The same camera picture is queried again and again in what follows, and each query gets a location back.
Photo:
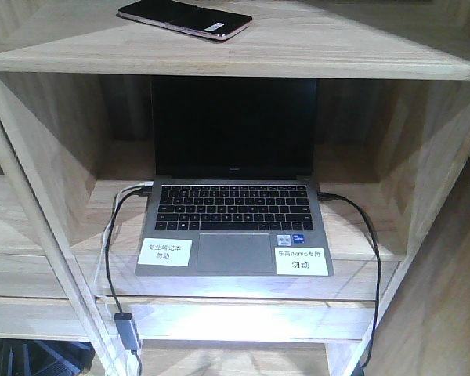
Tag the black router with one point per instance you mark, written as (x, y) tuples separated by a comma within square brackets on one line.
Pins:
[(44, 357)]

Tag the wooden desk shelf unit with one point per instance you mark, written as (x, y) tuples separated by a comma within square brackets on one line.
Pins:
[(55, 142)]

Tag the black smartphone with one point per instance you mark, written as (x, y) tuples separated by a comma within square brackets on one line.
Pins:
[(188, 19)]

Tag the white paper label left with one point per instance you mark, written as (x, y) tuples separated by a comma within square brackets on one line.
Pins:
[(165, 252)]

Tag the silver laptop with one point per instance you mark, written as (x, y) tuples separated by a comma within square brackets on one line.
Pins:
[(234, 173)]

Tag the grey cable adapter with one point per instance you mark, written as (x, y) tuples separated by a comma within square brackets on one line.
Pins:
[(127, 330)]

